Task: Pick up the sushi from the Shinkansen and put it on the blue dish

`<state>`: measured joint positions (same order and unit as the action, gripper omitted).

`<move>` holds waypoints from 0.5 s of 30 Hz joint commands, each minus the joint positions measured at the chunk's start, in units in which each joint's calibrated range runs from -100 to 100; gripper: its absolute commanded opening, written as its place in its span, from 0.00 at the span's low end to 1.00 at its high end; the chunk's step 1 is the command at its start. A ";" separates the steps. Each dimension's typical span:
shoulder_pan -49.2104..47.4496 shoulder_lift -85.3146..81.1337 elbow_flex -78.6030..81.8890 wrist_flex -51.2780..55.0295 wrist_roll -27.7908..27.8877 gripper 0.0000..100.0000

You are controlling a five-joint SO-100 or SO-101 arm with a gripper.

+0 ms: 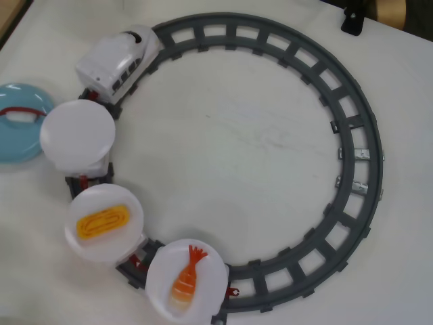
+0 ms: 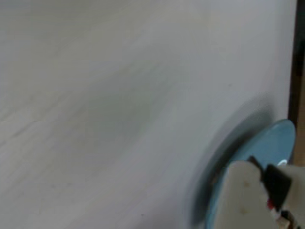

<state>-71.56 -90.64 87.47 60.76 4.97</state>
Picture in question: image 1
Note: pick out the red tuna toy sushi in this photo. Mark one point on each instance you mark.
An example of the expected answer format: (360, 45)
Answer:
(20, 116)

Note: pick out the orange shrimp toy sushi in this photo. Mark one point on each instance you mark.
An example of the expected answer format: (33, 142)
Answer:
(187, 277)

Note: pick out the yellow egg toy sushi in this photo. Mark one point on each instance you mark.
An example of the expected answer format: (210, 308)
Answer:
(103, 222)

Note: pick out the white Shinkansen toy locomotive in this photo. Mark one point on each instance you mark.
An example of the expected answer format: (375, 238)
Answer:
(111, 57)

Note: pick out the blue round dish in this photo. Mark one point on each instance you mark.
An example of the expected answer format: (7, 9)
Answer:
(20, 145)

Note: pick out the white round plate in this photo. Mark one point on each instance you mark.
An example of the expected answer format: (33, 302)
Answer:
(209, 277)
(78, 132)
(101, 196)

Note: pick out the white toy train wagon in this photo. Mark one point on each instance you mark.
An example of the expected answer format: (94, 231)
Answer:
(133, 248)
(98, 168)
(226, 281)

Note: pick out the grey circular toy track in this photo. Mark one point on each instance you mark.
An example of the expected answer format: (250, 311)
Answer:
(229, 31)

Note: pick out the silver foil strip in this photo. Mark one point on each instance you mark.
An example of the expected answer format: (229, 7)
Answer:
(361, 154)
(359, 187)

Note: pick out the tan round wooden object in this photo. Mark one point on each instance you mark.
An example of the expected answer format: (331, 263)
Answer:
(389, 13)

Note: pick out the black metal bracket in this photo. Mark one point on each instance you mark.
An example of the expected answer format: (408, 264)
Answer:
(352, 23)

